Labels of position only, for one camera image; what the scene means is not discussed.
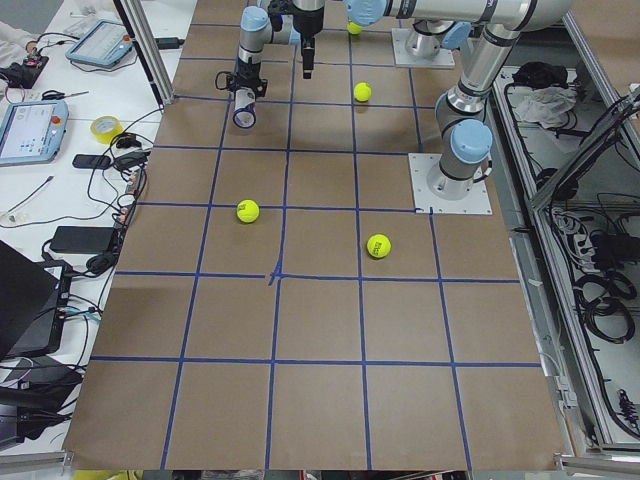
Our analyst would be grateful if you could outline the teach pendant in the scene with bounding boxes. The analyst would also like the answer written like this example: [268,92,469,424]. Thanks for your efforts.
[1,100,69,167]
[65,20,133,68]

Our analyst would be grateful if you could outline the tennis ball middle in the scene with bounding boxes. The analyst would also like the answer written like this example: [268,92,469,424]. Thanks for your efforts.
[353,82,373,103]

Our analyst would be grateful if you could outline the tennis ball front right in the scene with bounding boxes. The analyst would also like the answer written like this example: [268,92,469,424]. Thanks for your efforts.
[366,233,392,259]

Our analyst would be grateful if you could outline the black power adapter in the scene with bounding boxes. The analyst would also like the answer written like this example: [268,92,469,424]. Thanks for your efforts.
[50,226,115,254]

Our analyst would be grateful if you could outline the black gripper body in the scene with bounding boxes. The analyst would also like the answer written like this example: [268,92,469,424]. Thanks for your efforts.
[215,71,268,98]
[292,0,325,34]

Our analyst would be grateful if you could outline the white cloth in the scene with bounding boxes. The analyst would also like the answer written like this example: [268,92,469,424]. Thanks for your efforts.
[514,87,577,129]

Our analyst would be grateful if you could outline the coiled black cables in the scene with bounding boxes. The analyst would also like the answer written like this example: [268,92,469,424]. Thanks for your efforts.
[572,272,639,346]

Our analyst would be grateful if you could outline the black laptop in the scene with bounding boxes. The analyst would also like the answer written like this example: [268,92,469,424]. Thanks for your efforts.
[1,243,71,360]

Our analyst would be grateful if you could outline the tennis ball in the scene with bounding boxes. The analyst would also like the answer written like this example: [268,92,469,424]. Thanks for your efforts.
[347,21,363,35]
[236,199,260,224]
[353,82,373,103]
[366,233,392,259]

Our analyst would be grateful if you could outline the tennis ball can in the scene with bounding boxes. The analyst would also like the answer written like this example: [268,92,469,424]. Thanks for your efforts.
[232,87,256,129]

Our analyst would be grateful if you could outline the brown paper table mat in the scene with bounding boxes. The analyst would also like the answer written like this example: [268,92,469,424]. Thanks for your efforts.
[64,1,565,471]

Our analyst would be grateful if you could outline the black smartphone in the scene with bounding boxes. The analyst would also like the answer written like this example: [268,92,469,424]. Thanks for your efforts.
[72,154,112,170]

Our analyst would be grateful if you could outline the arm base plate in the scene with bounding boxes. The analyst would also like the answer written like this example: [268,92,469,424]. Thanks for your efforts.
[408,153,492,215]
[392,28,455,69]

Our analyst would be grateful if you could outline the tennis ball front left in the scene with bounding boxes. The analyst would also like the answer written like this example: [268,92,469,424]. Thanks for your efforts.
[236,199,260,224]

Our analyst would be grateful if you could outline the far teach pendant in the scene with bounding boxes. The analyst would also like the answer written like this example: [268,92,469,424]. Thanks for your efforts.
[65,20,133,68]

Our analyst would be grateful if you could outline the aluminium frame post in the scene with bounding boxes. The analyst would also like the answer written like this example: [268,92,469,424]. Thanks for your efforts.
[113,0,174,108]

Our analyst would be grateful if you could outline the tennis ball far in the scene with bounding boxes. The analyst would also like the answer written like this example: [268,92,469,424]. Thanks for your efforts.
[347,21,363,35]

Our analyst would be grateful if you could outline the yellow tape roll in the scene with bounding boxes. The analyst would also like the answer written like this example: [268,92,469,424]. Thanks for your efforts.
[90,115,124,145]

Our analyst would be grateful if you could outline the near teach pendant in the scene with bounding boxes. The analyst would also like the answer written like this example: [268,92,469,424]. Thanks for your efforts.
[1,100,69,167]

